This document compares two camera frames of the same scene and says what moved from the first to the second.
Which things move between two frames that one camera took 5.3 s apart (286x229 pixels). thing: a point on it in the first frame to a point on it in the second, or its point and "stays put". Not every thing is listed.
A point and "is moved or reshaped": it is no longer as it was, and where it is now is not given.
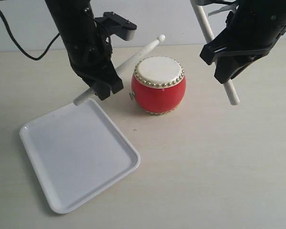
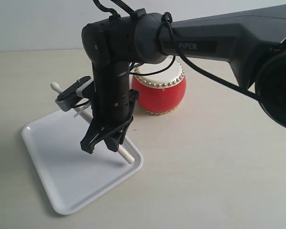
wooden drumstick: x=122 y=65 is moved or reshaped
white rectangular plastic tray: x=76 y=152 stays put
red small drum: x=158 y=84 stays put
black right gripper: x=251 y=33 to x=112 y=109
